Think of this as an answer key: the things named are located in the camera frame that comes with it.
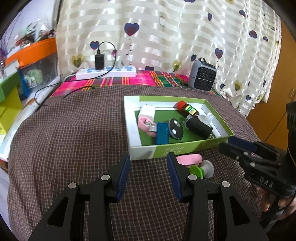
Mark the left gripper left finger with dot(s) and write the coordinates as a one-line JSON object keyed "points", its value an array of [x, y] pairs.
{"points": [[64, 220]]}

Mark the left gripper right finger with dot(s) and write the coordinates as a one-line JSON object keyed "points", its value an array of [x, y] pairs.
{"points": [[233, 220]]}

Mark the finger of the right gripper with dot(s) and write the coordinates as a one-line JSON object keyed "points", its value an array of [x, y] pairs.
{"points": [[249, 143], [242, 155]]}

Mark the green white spool stamp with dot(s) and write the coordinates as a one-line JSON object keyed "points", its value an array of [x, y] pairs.
{"points": [[204, 170]]}

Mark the white round lid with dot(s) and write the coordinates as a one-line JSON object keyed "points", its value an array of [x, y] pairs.
{"points": [[208, 118]]}

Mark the pink clip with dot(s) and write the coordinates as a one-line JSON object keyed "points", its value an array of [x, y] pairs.
{"points": [[147, 125], [189, 160]]}

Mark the black rectangular device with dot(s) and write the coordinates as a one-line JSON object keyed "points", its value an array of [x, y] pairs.
{"points": [[198, 127]]}

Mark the black round remote fob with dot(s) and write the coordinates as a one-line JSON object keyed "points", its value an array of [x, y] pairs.
{"points": [[175, 129]]}

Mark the brown bottle red cap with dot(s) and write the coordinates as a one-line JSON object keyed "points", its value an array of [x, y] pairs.
{"points": [[185, 109]]}

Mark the blue USB device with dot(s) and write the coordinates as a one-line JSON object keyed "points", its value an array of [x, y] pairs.
{"points": [[162, 133]]}

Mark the white charger cube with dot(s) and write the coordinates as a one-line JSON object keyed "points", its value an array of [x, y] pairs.
{"points": [[147, 111]]}

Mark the wooden cabinet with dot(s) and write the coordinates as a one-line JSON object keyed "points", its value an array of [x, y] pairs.
{"points": [[269, 120]]}

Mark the brown checked tablecloth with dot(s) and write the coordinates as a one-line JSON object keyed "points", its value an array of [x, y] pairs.
{"points": [[77, 139]]}

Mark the grey portable heater fan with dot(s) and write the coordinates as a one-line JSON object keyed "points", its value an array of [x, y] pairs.
{"points": [[202, 75]]}

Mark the green white cardboard box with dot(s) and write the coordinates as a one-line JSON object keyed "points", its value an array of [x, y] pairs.
{"points": [[142, 146]]}

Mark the heart pattern curtain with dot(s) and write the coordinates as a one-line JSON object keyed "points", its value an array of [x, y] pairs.
{"points": [[242, 39]]}

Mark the pink green plaid cloth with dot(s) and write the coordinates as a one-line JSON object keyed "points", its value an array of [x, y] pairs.
{"points": [[143, 77]]}

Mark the green yellow box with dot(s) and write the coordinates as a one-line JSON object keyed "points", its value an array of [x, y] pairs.
{"points": [[10, 102]]}

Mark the white power strip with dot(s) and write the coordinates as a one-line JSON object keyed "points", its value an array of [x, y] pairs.
{"points": [[107, 72]]}

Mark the orange lid storage bin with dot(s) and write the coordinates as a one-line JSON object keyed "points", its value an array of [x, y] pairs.
{"points": [[37, 63]]}

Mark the black power adapter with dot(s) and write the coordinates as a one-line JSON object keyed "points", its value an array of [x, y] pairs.
{"points": [[99, 61]]}

